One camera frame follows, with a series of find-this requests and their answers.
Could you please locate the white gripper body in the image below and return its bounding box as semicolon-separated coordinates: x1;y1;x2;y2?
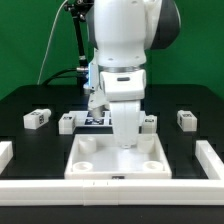
100;69;146;148

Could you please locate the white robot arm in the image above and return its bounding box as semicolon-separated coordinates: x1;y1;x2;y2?
87;0;181;148

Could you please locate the white U-shaped obstacle fence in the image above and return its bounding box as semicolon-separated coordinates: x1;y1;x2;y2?
0;140;224;206

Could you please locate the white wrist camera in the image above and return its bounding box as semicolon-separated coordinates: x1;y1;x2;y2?
88;62;109;119

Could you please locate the white marker base plate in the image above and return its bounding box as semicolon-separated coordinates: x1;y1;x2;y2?
68;110;148;128

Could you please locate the black cable bundle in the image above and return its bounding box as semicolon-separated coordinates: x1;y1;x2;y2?
43;67;88;87

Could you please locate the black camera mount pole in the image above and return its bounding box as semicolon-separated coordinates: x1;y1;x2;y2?
64;0;94;88

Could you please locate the white cable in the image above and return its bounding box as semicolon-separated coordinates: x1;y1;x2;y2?
37;0;69;86

